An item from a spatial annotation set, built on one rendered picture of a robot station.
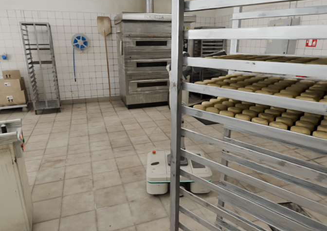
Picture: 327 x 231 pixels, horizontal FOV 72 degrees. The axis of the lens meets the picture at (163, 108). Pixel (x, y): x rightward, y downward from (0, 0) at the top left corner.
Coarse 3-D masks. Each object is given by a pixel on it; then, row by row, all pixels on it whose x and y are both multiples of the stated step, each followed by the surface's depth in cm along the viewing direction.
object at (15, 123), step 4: (8, 120) 171; (12, 120) 171; (16, 120) 172; (20, 120) 173; (0, 124) 168; (4, 124) 169; (8, 124) 170; (12, 124) 172; (16, 124) 173; (20, 124) 174; (0, 128) 169; (8, 128) 171
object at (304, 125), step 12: (204, 108) 85; (216, 108) 83; (228, 108) 84; (240, 108) 83; (252, 108) 83; (264, 108) 86; (276, 108) 83; (252, 120) 72; (264, 120) 71; (276, 120) 73; (288, 120) 71; (300, 120) 71; (312, 120) 71; (324, 120) 71; (300, 132) 62; (324, 132) 62
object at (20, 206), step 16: (16, 128) 172; (0, 144) 145; (0, 160) 148; (16, 160) 153; (0, 176) 150; (16, 176) 154; (0, 192) 152; (16, 192) 157; (0, 208) 155; (16, 208) 160; (32, 208) 189; (0, 224) 158; (16, 224) 163
